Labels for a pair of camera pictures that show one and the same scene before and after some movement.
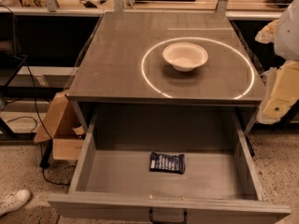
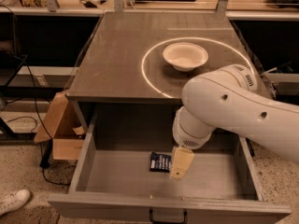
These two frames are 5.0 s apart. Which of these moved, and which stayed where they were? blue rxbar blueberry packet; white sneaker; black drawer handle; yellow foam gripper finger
Moved: yellow foam gripper finger
Stayed: blue rxbar blueberry packet; black drawer handle; white sneaker
